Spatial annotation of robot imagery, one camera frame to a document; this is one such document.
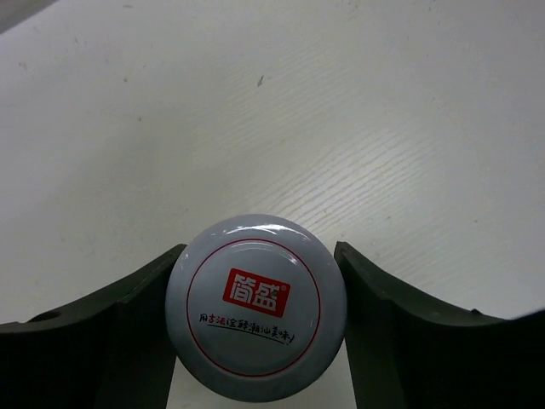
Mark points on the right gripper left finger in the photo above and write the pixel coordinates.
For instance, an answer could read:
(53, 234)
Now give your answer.
(109, 349)

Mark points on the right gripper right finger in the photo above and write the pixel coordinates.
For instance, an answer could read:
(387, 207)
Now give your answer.
(407, 349)

